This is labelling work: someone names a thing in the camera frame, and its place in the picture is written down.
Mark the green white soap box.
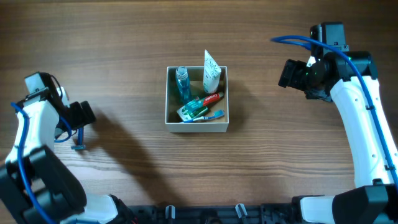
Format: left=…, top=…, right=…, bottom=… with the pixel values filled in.
left=177, top=106, right=208, bottom=122

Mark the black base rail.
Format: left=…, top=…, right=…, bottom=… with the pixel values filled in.
left=129, top=203, right=296, bottom=224

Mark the white Pantene tube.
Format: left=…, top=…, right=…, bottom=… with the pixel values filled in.
left=203, top=50, right=221, bottom=94

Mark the blue white Colgate toothbrush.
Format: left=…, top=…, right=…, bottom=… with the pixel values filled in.
left=182, top=110, right=225, bottom=123

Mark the blue disposable razor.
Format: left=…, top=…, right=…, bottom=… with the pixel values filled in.
left=71, top=128, right=86, bottom=151

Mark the blue Listerine mouthwash bottle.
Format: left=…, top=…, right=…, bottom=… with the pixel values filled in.
left=175, top=66, right=192, bottom=104

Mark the white open cardboard box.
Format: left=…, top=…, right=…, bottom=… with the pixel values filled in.
left=165, top=66, right=229, bottom=133

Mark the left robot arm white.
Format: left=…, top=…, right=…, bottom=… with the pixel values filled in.
left=1, top=72, right=134, bottom=223

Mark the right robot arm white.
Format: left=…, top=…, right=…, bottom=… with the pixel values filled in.
left=279, top=52, right=397, bottom=223

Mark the Colgate toothpaste tube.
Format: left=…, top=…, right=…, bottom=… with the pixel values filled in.
left=185, top=92, right=224, bottom=112

